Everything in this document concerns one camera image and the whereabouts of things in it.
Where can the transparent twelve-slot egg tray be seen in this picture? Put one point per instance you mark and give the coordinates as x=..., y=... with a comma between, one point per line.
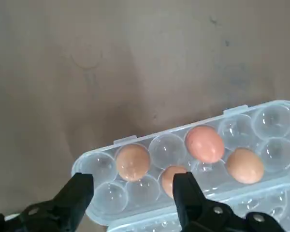
x=271, y=120

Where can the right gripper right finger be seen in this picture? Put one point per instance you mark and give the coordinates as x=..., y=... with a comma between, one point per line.
x=195, y=212

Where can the brown egg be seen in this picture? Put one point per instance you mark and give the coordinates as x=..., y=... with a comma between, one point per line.
x=166, y=181
x=133, y=162
x=205, y=143
x=245, y=165

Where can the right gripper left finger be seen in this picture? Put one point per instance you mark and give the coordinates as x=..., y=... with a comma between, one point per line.
x=62, y=207

